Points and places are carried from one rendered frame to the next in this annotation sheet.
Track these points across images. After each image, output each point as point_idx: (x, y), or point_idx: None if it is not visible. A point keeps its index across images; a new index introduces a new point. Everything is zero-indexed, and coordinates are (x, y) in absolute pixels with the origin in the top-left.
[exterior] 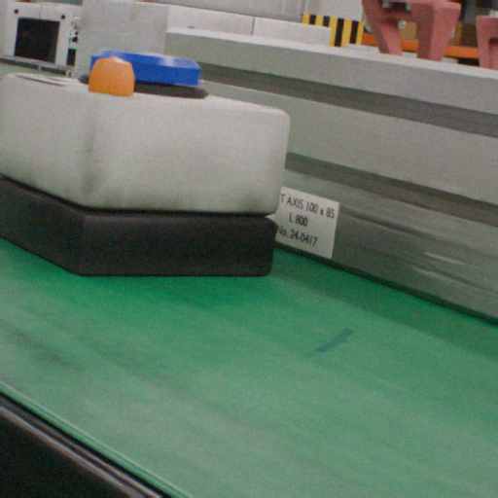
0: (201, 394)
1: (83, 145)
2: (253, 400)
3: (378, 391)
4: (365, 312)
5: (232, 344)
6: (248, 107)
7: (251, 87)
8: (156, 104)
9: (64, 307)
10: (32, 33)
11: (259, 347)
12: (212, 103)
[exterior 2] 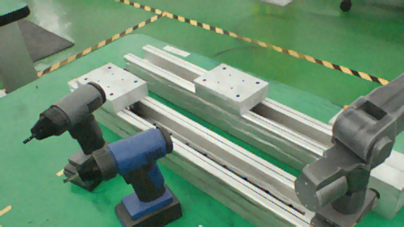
0: (310, 103)
1: None
2: (306, 104)
3: (298, 110)
4: None
5: (315, 114)
6: (333, 118)
7: None
8: (340, 111)
9: (334, 115)
10: None
11: (312, 115)
12: (336, 115)
